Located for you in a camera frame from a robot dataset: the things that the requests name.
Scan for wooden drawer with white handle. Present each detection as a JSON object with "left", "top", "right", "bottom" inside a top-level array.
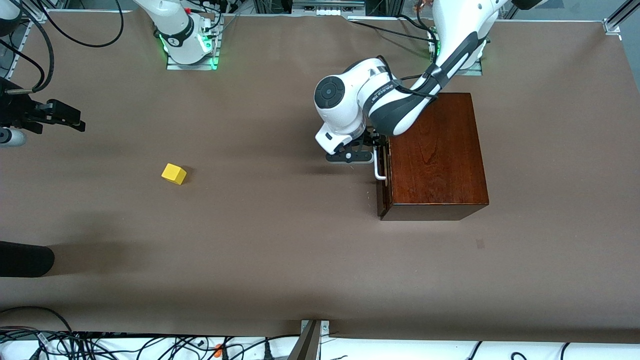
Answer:
[{"left": 374, "top": 131, "right": 393, "bottom": 221}]

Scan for yellow wooden block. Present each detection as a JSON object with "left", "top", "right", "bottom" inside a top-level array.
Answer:
[{"left": 161, "top": 163, "right": 188, "bottom": 186}]

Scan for dark brown wooden cabinet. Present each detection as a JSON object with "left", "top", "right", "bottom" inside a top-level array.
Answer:
[{"left": 380, "top": 92, "right": 490, "bottom": 222}]

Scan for grey power strip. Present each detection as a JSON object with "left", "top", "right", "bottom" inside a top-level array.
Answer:
[{"left": 291, "top": 0, "right": 367, "bottom": 17}]

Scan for black padded cylinder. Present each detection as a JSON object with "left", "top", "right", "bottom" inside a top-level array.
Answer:
[{"left": 0, "top": 240, "right": 55, "bottom": 278}]

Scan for black hanging cable loop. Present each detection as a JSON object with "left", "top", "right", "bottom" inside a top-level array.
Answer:
[{"left": 46, "top": 0, "right": 125, "bottom": 49}]

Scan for perforated aluminium rail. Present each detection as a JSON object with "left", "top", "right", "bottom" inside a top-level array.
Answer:
[{"left": 9, "top": 7, "right": 49, "bottom": 78}]

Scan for thin black table cable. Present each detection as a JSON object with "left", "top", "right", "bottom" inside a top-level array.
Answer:
[{"left": 346, "top": 18, "right": 435, "bottom": 44}]

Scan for thick black table cable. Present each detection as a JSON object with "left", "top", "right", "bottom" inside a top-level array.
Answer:
[{"left": 397, "top": 14, "right": 435, "bottom": 33}]

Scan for metal frame bracket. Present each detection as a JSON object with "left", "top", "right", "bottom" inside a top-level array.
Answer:
[{"left": 287, "top": 319, "right": 331, "bottom": 360}]

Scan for tangled black floor cables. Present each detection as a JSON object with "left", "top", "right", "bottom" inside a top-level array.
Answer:
[{"left": 0, "top": 305, "right": 301, "bottom": 360}]

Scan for aluminium frame corner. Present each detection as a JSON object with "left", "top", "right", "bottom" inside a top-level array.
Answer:
[{"left": 602, "top": 0, "right": 640, "bottom": 36}]

